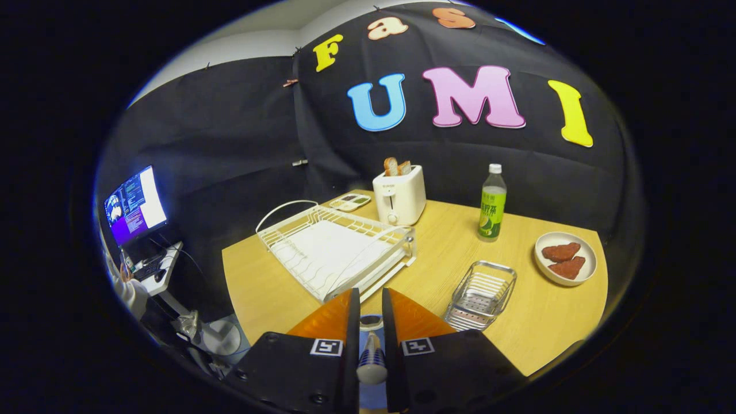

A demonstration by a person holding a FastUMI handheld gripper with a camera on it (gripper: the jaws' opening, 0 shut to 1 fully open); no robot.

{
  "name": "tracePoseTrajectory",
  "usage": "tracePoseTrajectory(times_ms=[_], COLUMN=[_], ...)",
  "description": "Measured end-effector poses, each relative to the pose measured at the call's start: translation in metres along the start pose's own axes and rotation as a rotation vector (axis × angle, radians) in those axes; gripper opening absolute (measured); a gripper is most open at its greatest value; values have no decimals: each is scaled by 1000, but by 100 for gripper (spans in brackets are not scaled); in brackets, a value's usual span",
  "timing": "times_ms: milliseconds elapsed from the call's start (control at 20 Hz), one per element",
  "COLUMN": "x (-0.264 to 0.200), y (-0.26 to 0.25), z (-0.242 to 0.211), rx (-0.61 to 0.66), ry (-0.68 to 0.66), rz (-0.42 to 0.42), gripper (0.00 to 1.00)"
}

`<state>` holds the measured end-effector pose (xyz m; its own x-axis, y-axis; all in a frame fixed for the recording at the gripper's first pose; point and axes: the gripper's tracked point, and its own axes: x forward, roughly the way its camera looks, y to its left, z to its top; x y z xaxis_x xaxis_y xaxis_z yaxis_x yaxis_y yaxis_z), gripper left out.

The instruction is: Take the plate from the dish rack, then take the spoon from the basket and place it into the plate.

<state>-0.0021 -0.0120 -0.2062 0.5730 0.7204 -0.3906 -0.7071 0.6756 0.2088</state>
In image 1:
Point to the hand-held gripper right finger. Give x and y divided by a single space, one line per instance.
392 368

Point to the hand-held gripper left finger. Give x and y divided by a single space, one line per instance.
352 368

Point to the blue plate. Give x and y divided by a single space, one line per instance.
372 398

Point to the white plate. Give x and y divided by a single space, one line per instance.
586 270

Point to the white round base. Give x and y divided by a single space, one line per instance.
221 338

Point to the small divided seasoning tray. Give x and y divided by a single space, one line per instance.
351 202

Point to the white toaster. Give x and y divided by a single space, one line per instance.
402 198

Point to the green label drink bottle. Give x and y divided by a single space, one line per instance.
491 213

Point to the toasted bread slice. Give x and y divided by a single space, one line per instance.
391 167
405 168

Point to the brown meat piece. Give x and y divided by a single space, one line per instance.
568 268
560 252

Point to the white side desk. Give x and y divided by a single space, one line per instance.
167 273

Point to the black keyboard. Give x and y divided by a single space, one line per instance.
149 268

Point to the black backdrop cloth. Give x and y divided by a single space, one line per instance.
230 144

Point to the computer monitor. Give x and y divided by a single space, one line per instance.
138 207

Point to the pink clip on cloth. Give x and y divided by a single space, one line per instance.
290 83

